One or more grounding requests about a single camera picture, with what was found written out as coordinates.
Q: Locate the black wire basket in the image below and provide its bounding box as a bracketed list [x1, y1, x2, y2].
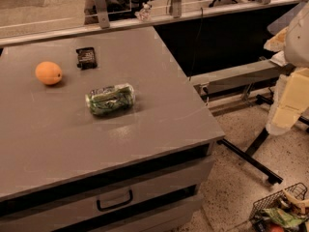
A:
[249, 183, 309, 232]

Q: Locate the black drawer handle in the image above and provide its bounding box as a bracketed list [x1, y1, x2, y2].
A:
[96, 188, 133, 212]

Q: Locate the black metal floor stand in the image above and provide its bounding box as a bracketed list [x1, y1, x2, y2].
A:
[217, 95, 309, 185]

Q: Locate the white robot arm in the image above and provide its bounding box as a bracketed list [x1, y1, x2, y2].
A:
[264, 3, 309, 135]

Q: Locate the orange fruit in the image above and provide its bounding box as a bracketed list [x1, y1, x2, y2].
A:
[35, 62, 63, 85]

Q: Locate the grey cabinet drawer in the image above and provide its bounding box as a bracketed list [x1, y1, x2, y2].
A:
[0, 157, 213, 232]

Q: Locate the green soda can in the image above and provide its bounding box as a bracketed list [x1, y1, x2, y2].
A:
[85, 83, 135, 116]

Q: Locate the red fruit in basket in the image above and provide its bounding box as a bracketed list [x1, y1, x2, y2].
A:
[268, 223, 284, 232]

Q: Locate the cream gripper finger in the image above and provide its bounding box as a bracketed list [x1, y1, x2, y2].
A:
[266, 68, 309, 135]

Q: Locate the white packet on ledge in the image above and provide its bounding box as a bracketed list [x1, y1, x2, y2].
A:
[270, 51, 288, 67]

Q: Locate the green snack bag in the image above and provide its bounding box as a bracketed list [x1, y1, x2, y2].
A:
[261, 208, 307, 229]

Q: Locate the black hanging cable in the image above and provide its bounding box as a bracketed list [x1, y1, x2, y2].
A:
[188, 7, 205, 79]

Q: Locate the small clear plastic figurine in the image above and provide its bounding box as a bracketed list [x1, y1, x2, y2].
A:
[135, 3, 152, 21]

